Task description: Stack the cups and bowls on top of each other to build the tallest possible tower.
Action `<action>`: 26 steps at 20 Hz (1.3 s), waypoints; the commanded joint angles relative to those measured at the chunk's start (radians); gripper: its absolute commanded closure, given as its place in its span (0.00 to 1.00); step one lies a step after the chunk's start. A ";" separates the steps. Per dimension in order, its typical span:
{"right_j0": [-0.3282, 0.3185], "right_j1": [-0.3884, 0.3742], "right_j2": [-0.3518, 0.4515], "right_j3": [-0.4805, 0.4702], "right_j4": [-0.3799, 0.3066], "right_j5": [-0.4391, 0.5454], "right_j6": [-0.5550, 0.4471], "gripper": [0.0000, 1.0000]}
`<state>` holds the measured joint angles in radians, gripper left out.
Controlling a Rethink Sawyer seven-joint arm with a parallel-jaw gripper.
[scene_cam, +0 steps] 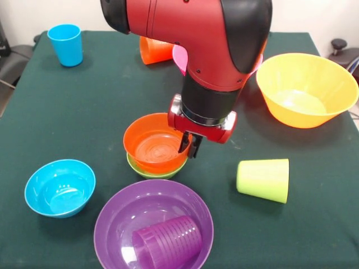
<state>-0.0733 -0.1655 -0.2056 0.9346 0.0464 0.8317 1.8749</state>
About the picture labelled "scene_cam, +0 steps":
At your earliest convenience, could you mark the purple plastic bowl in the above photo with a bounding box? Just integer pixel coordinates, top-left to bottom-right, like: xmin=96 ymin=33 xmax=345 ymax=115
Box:
xmin=93 ymin=179 xmax=215 ymax=269

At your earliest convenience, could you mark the purple plastic cup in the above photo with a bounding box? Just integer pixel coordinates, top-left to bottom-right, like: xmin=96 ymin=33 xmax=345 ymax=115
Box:
xmin=132 ymin=215 xmax=203 ymax=269

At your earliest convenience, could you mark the black chair armrest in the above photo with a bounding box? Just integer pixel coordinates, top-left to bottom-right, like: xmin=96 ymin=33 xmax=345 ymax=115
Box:
xmin=329 ymin=38 xmax=359 ymax=76

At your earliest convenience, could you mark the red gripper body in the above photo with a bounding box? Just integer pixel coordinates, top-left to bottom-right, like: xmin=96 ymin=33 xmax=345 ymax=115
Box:
xmin=167 ymin=94 xmax=238 ymax=145

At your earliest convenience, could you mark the orange plastic bowl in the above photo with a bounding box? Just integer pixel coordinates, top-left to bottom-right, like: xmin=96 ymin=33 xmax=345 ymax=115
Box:
xmin=123 ymin=112 xmax=193 ymax=174

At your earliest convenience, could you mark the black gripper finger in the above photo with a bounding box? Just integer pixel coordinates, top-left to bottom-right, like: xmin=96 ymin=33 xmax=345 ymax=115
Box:
xmin=178 ymin=132 xmax=191 ymax=154
xmin=188 ymin=136 xmax=202 ymax=160

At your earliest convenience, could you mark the pink plastic bowl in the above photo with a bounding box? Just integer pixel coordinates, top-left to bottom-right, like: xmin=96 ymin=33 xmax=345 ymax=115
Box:
xmin=172 ymin=44 xmax=264 ymax=77

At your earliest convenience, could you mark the dark green tablecloth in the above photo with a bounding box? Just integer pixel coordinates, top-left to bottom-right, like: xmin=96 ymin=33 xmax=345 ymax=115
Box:
xmin=0 ymin=30 xmax=359 ymax=269

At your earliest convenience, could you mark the blue plastic bowl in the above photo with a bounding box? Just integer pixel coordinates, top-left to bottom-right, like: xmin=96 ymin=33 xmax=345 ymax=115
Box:
xmin=24 ymin=159 xmax=96 ymax=219

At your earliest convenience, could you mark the yellow plastic bowl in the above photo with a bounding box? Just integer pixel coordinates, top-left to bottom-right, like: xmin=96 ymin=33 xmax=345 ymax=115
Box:
xmin=255 ymin=53 xmax=359 ymax=129

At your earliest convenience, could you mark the orange plastic cup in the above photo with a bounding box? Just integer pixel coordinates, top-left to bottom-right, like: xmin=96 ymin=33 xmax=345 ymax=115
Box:
xmin=139 ymin=36 xmax=174 ymax=65

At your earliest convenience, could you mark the grey chair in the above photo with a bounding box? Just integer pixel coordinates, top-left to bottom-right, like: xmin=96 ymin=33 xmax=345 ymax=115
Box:
xmin=0 ymin=21 xmax=37 ymax=90

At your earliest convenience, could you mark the blue plastic cup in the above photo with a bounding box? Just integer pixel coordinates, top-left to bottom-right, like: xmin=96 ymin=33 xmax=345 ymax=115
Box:
xmin=47 ymin=24 xmax=84 ymax=67

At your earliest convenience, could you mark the lime green plastic cup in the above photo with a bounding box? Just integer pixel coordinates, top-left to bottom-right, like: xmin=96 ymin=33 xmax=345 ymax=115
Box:
xmin=236 ymin=158 xmax=290 ymax=204

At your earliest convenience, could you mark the green plastic bowl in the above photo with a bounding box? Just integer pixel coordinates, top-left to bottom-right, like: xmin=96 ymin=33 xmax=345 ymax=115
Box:
xmin=126 ymin=152 xmax=188 ymax=180

